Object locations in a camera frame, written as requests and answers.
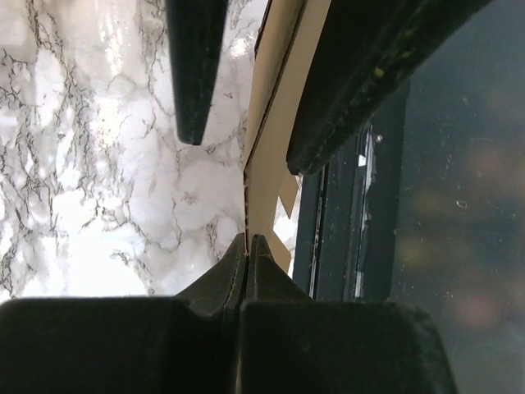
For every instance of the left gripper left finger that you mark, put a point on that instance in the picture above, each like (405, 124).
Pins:
(195, 30)

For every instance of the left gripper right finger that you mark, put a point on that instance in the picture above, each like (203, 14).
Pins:
(366, 50)

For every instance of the brown cardboard box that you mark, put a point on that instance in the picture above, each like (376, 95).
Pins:
(267, 135)

